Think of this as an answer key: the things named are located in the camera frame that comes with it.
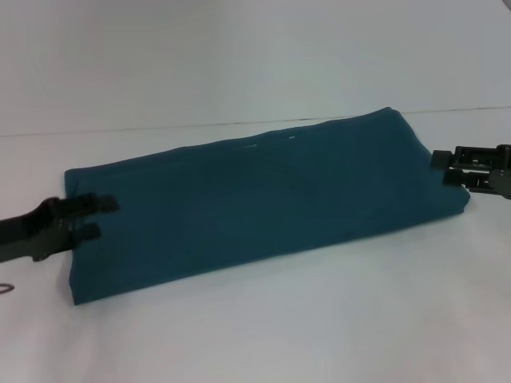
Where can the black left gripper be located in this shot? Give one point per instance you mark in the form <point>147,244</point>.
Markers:
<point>32,235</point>

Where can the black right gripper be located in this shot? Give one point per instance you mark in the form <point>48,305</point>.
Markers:
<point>499,171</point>

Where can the blue-green shirt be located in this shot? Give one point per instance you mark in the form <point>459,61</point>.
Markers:
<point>259,207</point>

